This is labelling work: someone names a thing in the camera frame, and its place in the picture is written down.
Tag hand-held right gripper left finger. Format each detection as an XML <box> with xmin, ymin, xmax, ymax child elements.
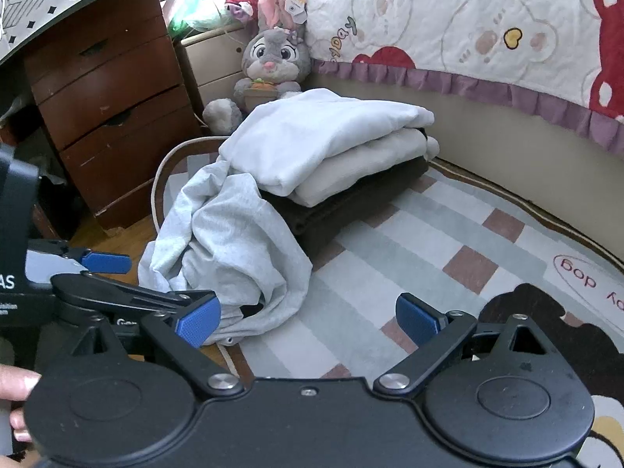
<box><xmin>72</xmin><ymin>295</ymin><xmax>245</xmax><ymax>399</ymax></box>

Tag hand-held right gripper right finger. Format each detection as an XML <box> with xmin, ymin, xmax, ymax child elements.
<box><xmin>373</xmin><ymin>293</ymin><xmax>553</xmax><ymax>399</ymax></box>

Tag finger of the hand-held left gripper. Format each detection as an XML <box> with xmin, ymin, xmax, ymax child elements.
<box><xmin>48</xmin><ymin>240</ymin><xmax>133</xmax><ymax>275</ymax></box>
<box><xmin>51</xmin><ymin>273</ymin><xmax>218</xmax><ymax>325</ymax></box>

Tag light grey t-shirt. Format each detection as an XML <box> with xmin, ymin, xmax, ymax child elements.
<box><xmin>138</xmin><ymin>158</ymin><xmax>314</xmax><ymax>348</ymax></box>

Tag person's left hand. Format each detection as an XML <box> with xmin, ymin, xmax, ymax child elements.
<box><xmin>0</xmin><ymin>365</ymin><xmax>43</xmax><ymax>444</ymax></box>

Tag checkered dog rug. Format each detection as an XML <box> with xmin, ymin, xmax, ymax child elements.
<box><xmin>151</xmin><ymin>134</ymin><xmax>624</xmax><ymax>468</ymax></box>

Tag brown wooden dresser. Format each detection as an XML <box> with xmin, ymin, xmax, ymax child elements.
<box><xmin>22</xmin><ymin>0</ymin><xmax>206</xmax><ymax>231</ymax></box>

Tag beige bed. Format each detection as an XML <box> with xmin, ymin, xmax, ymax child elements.
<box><xmin>309</xmin><ymin>61</ymin><xmax>624</xmax><ymax>274</ymax></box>

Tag folded white garment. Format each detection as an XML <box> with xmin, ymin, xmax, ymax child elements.
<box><xmin>218</xmin><ymin>88</ymin><xmax>436</xmax><ymax>197</ymax></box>

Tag beige nightstand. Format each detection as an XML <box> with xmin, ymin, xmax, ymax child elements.
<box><xmin>174</xmin><ymin>24</ymin><xmax>257</xmax><ymax>113</ymax></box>

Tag grey bunny plush toy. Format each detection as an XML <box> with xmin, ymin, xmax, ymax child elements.
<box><xmin>202</xmin><ymin>24</ymin><xmax>313</xmax><ymax>136</ymax></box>

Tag green plastic bag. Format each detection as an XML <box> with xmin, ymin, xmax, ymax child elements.
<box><xmin>163</xmin><ymin>0</ymin><xmax>235</xmax><ymax>35</ymax></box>

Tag red plush toy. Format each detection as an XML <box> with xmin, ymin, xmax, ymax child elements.
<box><xmin>224</xmin><ymin>0</ymin><xmax>259</xmax><ymax>23</ymax></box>

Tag pink plush toy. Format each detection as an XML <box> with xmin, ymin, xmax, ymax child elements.
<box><xmin>257</xmin><ymin>0</ymin><xmax>309</xmax><ymax>30</ymax></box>

